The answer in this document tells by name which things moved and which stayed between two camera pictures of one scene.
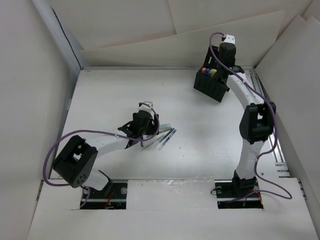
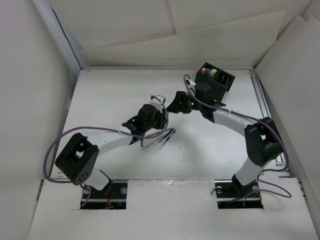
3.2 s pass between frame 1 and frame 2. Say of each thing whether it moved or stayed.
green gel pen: stayed
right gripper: moved
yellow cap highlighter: stayed
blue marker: stayed
